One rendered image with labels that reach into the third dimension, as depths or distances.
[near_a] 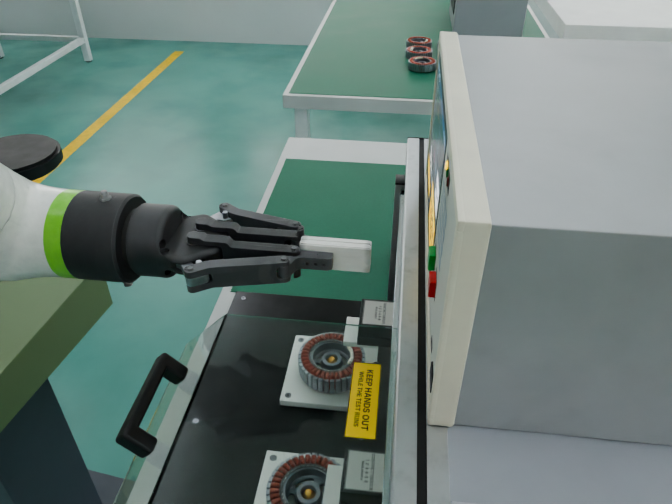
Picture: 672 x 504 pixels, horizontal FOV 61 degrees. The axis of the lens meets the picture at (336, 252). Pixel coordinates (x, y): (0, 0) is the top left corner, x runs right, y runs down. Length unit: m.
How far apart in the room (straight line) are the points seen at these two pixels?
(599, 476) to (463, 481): 0.11
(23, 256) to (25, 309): 0.50
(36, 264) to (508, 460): 0.47
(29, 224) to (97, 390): 1.56
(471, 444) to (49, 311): 0.81
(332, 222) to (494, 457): 0.98
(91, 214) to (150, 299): 1.85
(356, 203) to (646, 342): 1.10
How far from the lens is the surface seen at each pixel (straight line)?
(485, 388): 0.48
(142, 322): 2.34
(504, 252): 0.39
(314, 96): 2.16
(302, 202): 1.49
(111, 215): 0.59
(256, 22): 5.47
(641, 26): 1.38
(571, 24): 1.34
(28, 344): 1.08
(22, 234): 0.63
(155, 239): 0.58
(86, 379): 2.20
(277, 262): 0.54
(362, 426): 0.57
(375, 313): 0.89
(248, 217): 0.61
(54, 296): 1.14
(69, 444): 1.46
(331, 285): 1.21
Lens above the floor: 1.52
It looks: 36 degrees down
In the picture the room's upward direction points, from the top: straight up
